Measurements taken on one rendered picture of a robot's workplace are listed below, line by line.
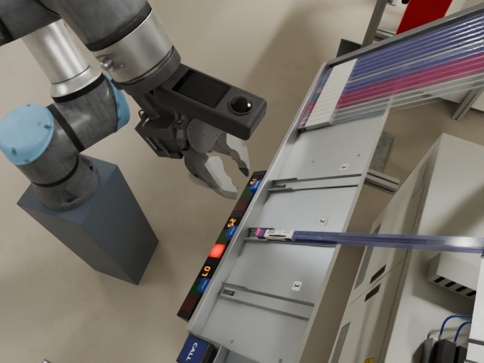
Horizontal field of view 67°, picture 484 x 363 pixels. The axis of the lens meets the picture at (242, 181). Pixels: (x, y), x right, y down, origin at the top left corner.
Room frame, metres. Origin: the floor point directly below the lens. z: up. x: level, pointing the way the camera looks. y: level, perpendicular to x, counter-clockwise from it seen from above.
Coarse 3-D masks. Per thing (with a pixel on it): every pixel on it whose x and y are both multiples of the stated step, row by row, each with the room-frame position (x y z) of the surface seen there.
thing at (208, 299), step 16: (320, 80) 0.63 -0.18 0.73; (304, 112) 0.53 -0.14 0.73; (288, 144) 0.45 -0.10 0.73; (272, 160) 0.41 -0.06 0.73; (272, 176) 0.37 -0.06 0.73; (256, 192) 0.33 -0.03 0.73; (256, 208) 0.30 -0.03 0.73; (240, 224) 0.27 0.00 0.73; (240, 240) 0.24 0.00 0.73; (224, 256) 0.21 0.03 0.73; (224, 272) 0.18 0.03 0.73; (208, 288) 0.15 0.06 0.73; (208, 304) 0.13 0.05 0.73; (192, 320) 0.10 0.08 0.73
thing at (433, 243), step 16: (304, 240) 0.20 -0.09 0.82; (320, 240) 0.19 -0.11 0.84; (336, 240) 0.19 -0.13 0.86; (352, 240) 0.18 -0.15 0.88; (368, 240) 0.17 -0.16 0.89; (384, 240) 0.17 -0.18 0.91; (400, 240) 0.16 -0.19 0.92; (416, 240) 0.16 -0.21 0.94; (432, 240) 0.15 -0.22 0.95; (448, 240) 0.15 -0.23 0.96; (464, 240) 0.14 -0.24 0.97; (480, 240) 0.14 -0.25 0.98
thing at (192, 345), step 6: (186, 342) 0.06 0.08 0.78; (192, 342) 0.06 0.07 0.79; (198, 342) 0.06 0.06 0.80; (204, 342) 0.06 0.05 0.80; (186, 348) 0.06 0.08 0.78; (192, 348) 0.06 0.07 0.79; (198, 348) 0.05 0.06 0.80; (204, 348) 0.05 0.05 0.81; (180, 354) 0.05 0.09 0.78; (186, 354) 0.05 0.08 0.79; (192, 354) 0.05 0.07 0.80; (198, 354) 0.05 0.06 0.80; (180, 360) 0.04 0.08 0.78; (186, 360) 0.04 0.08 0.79; (192, 360) 0.04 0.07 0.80; (198, 360) 0.04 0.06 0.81
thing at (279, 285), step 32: (320, 128) 0.47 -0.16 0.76; (352, 128) 0.42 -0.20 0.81; (288, 160) 0.41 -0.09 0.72; (320, 160) 0.37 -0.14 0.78; (352, 160) 0.34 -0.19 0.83; (288, 192) 0.32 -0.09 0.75; (320, 192) 0.29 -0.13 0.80; (352, 192) 0.27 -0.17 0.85; (256, 224) 0.27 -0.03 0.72; (288, 224) 0.25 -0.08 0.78; (320, 224) 0.23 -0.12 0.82; (256, 256) 0.20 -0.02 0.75; (288, 256) 0.18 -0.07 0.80; (320, 256) 0.17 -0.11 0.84; (224, 288) 0.15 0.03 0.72; (256, 288) 0.14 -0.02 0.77; (288, 288) 0.13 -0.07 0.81; (320, 288) 0.12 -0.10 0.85; (224, 320) 0.10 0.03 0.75; (256, 320) 0.09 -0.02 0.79; (288, 320) 0.09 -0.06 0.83; (256, 352) 0.05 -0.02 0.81; (288, 352) 0.05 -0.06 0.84
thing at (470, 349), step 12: (480, 264) 0.12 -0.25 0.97; (480, 276) 0.10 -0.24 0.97; (480, 288) 0.09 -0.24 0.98; (480, 300) 0.08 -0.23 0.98; (480, 312) 0.07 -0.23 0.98; (480, 324) 0.06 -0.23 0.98; (480, 336) 0.05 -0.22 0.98; (468, 348) 0.04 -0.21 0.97; (480, 348) 0.04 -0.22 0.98; (468, 360) 0.03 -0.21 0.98; (480, 360) 0.03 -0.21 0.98
